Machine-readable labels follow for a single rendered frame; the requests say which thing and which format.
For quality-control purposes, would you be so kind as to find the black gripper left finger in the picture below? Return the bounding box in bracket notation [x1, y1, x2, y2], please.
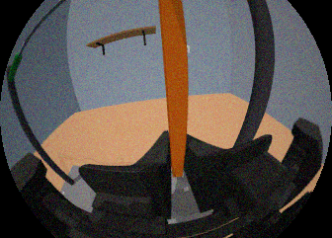
[78, 130, 171, 219]

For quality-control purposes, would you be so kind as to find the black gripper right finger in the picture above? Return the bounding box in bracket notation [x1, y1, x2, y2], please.
[183, 133, 273, 212]

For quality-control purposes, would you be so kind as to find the grey ring with orange handle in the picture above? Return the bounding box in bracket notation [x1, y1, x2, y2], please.
[158, 0, 189, 178]

